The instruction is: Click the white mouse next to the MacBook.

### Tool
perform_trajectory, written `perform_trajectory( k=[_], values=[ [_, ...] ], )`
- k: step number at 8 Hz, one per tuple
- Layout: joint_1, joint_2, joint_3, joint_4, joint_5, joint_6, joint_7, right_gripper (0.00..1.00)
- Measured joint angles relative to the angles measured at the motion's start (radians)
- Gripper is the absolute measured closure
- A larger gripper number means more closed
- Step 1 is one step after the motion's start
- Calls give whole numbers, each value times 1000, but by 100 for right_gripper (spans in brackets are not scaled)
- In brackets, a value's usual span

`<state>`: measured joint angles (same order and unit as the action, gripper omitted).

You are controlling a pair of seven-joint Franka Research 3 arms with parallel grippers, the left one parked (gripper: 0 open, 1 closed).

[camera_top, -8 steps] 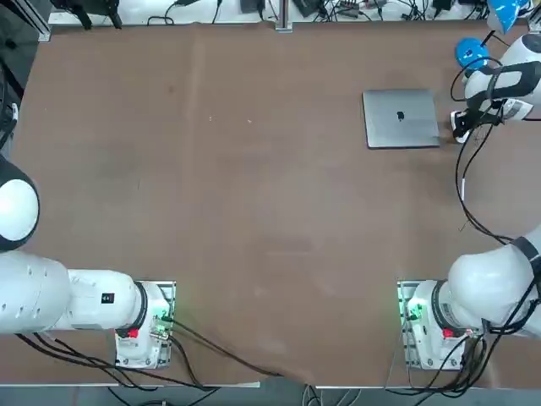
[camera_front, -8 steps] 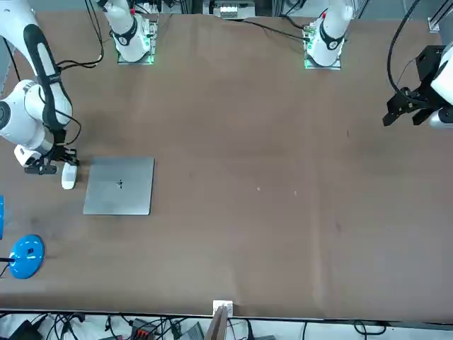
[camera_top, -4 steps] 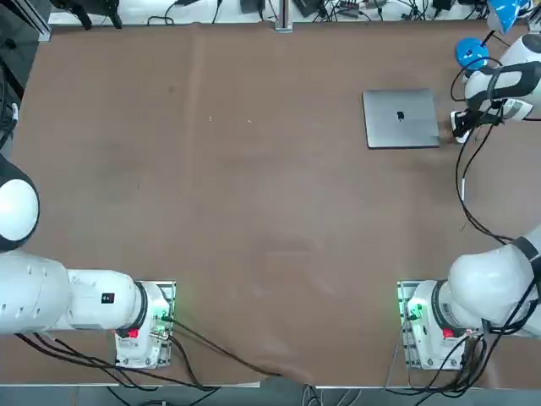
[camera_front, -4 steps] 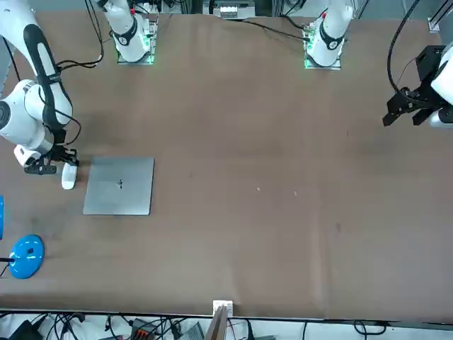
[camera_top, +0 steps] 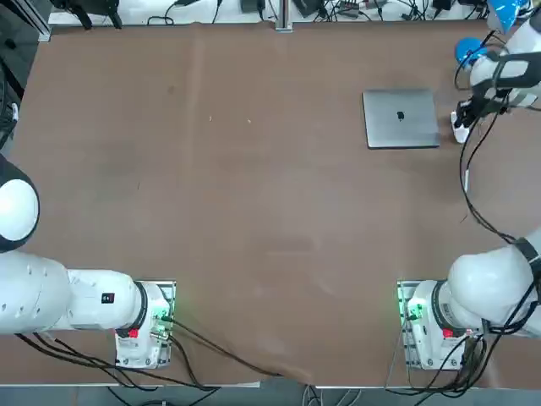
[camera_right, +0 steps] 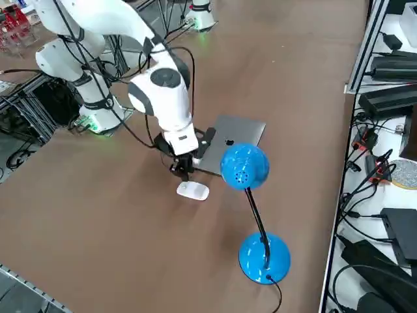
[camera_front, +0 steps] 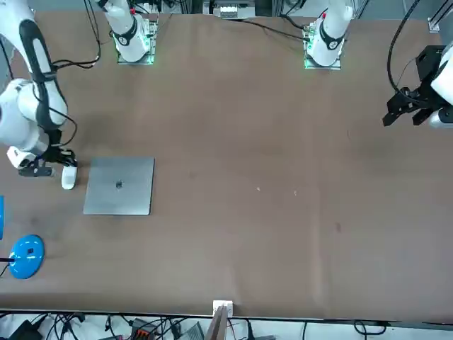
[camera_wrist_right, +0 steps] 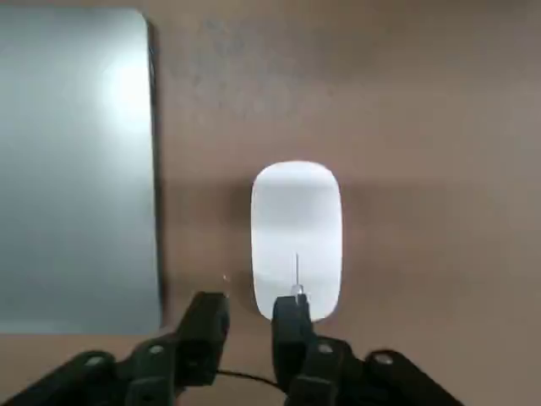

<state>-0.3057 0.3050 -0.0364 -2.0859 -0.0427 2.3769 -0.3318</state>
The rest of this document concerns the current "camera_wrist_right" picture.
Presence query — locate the white computer mouse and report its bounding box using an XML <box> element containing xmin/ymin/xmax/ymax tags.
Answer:
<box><xmin>250</xmin><ymin>159</ymin><xmax>343</xmax><ymax>326</ymax></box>

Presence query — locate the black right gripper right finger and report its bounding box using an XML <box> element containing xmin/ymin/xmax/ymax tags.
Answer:
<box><xmin>269</xmin><ymin>294</ymin><xmax>467</xmax><ymax>406</ymax></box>

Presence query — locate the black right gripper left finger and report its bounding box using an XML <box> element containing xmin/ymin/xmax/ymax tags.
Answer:
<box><xmin>0</xmin><ymin>291</ymin><xmax>232</xmax><ymax>406</ymax></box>

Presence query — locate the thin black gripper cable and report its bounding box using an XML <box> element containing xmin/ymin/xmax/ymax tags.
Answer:
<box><xmin>214</xmin><ymin>369</ymin><xmax>289</xmax><ymax>389</ymax></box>

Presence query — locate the silver closed MacBook laptop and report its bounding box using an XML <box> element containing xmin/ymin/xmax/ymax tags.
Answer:
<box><xmin>0</xmin><ymin>7</ymin><xmax>165</xmax><ymax>336</ymax></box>

